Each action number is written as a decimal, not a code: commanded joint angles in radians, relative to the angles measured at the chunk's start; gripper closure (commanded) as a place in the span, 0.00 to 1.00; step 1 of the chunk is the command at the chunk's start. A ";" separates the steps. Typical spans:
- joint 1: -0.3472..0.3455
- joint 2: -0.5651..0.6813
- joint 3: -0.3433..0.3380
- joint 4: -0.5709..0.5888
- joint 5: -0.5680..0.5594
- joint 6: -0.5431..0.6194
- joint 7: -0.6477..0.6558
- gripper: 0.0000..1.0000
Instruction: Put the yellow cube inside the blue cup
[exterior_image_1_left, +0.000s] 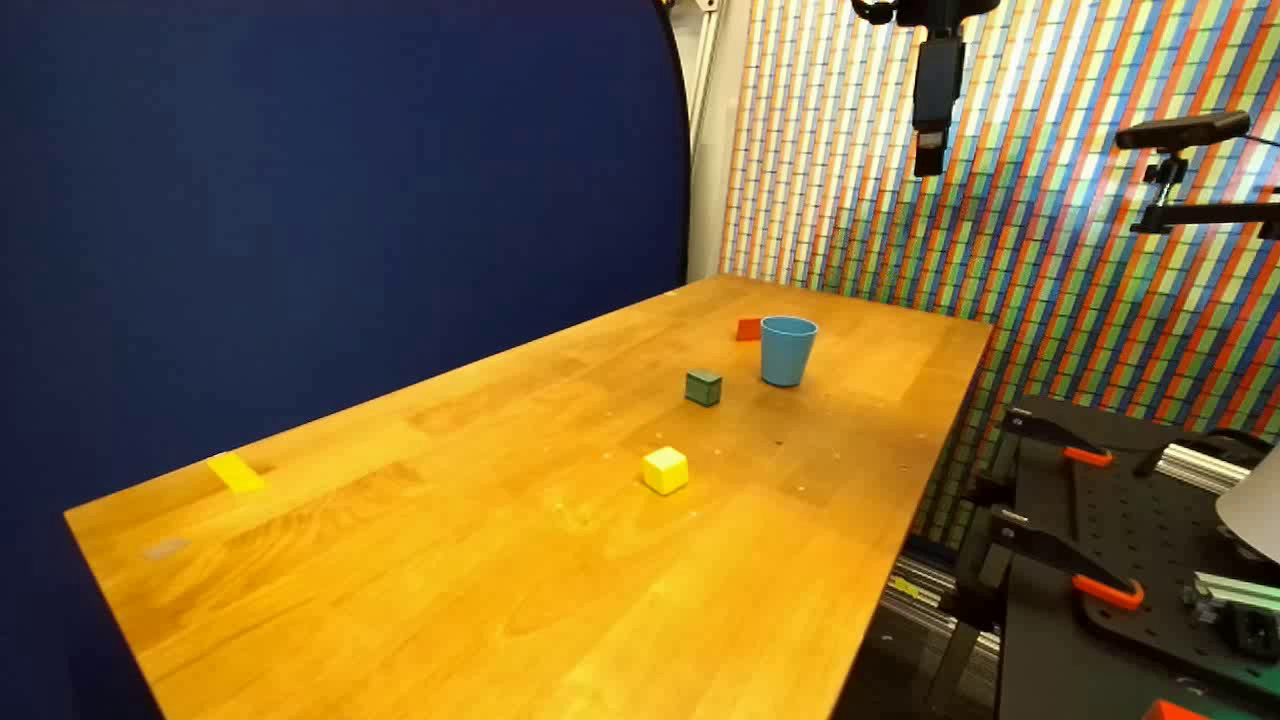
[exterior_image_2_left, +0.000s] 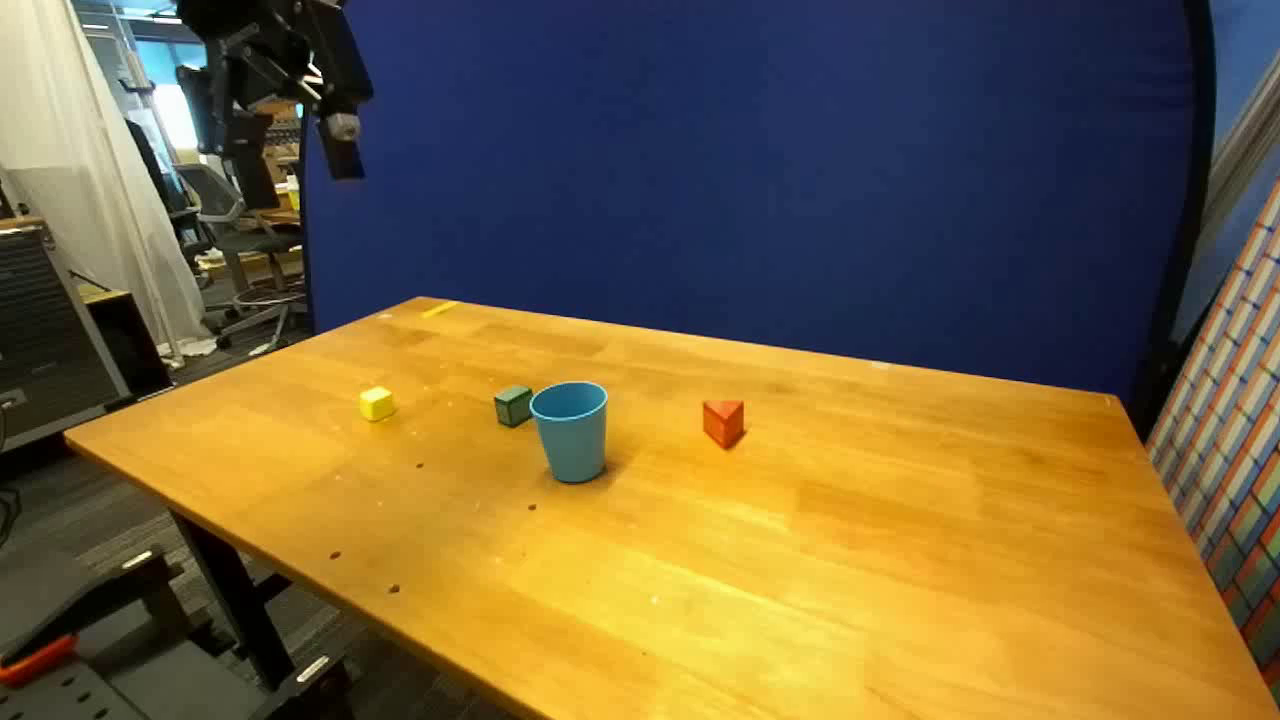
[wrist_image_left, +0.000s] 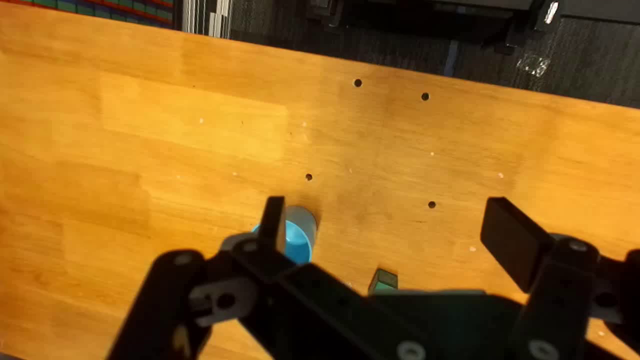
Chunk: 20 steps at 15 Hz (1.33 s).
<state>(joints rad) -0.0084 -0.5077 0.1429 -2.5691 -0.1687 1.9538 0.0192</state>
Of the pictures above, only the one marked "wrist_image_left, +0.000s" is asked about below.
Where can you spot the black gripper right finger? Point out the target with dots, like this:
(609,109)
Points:
(513,241)

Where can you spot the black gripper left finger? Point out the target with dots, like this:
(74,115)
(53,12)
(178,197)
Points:
(267,281)

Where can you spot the blue plastic cup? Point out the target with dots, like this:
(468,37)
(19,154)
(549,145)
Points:
(298,241)

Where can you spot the teal green block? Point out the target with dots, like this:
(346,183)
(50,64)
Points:
(385,283)

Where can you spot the clear plastic bag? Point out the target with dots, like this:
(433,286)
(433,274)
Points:
(532,64)

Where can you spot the black equipment base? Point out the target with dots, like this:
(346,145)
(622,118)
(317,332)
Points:
(413,14)

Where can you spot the striped colourful rug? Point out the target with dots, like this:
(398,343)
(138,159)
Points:
(101,8)

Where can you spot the metal frame legs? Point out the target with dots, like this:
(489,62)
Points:
(211,16)

